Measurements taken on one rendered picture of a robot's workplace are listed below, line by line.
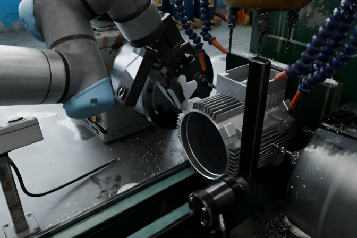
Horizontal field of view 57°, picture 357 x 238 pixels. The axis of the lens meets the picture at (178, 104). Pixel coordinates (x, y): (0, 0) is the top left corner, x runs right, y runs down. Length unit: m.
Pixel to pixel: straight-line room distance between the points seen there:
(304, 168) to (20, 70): 0.42
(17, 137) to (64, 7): 0.32
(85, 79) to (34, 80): 0.07
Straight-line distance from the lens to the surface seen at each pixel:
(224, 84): 0.72
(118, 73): 0.93
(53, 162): 1.09
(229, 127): 0.64
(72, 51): 0.50
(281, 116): 0.73
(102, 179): 0.98
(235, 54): 0.87
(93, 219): 0.71
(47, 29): 0.54
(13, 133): 0.74
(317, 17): 0.87
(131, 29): 0.55
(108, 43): 1.00
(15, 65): 0.43
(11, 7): 6.17
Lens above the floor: 1.42
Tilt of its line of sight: 27 degrees down
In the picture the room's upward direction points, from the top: straight up
